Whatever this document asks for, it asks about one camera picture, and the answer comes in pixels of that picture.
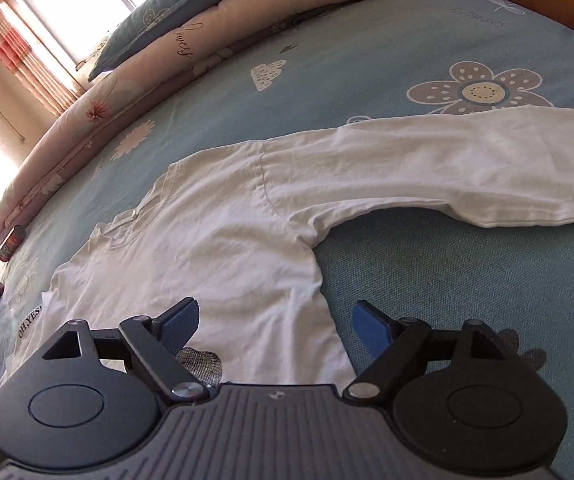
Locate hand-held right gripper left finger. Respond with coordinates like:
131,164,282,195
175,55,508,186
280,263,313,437
42,297,207,403

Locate white printed long-sleeve shirt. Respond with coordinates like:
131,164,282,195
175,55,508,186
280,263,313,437
4,107,574,391

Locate orange striped curtain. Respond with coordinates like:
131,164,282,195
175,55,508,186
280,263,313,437
0,0,80,121

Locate bright window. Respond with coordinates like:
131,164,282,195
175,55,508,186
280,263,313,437
14,0,168,73

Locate red snack can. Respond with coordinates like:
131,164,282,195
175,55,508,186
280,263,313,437
0,226,27,262

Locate pink floral folded quilt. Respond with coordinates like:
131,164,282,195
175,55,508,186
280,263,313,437
0,0,403,241

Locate blue floral bed sheet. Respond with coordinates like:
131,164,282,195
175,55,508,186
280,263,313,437
0,0,574,480

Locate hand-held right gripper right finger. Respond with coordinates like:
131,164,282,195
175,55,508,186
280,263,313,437
344,300,518,403

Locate teal floral pillow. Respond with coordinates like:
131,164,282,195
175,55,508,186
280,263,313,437
87,0,273,83

